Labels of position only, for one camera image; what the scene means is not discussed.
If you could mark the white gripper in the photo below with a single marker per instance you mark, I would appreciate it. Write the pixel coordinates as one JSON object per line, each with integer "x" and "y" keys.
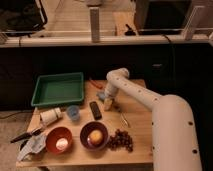
{"x": 110, "y": 92}

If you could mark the blue sponge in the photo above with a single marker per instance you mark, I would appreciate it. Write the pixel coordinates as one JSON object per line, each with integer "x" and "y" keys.
{"x": 101, "y": 96}

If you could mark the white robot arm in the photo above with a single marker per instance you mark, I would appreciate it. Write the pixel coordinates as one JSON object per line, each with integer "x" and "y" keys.
{"x": 174, "y": 138}

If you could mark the green plastic tray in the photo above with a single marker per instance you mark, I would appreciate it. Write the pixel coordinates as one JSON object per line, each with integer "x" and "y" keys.
{"x": 58, "y": 90}

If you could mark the black remote control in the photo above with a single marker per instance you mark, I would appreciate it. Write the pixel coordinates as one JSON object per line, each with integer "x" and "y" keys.
{"x": 95, "y": 110}

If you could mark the silver fork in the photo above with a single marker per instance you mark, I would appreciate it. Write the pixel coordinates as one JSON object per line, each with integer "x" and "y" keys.
{"x": 122, "y": 116}

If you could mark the small blue cup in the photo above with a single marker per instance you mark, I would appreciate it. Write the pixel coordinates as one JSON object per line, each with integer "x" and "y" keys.
{"x": 73, "y": 112}

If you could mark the yellow orange fruit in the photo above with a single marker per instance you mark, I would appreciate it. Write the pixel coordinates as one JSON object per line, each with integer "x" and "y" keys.
{"x": 95, "y": 137}

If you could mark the bunch of dark grapes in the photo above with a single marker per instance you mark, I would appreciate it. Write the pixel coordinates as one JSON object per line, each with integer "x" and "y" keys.
{"x": 120, "y": 139}

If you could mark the white cylindrical container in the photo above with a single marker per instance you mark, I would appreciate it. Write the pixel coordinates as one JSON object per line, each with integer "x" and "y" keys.
{"x": 50, "y": 116}

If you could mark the orange bowl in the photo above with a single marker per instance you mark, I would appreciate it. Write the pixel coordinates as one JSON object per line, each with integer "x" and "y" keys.
{"x": 54, "y": 135}

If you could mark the white egg in bowl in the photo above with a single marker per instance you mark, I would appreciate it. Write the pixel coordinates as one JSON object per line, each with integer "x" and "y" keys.
{"x": 62, "y": 144}

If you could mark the small black object on shelf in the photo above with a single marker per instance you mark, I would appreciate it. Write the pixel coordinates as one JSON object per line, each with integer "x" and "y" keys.
{"x": 130, "y": 31}

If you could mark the crumpled white cloth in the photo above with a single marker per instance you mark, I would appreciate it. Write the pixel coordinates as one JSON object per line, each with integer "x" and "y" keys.
{"x": 34, "y": 145}

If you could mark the black monitor upper left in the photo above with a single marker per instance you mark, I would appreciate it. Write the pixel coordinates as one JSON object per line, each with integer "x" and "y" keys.
{"x": 22, "y": 17}

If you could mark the red handled tool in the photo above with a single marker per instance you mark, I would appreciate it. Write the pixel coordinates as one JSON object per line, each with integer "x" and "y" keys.
{"x": 95, "y": 84}

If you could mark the black handled pliers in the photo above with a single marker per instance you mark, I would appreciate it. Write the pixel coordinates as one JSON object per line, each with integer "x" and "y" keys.
{"x": 26, "y": 135}

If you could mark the white horizontal rail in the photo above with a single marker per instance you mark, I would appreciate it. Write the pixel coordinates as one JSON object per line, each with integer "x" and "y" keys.
{"x": 103, "y": 41}

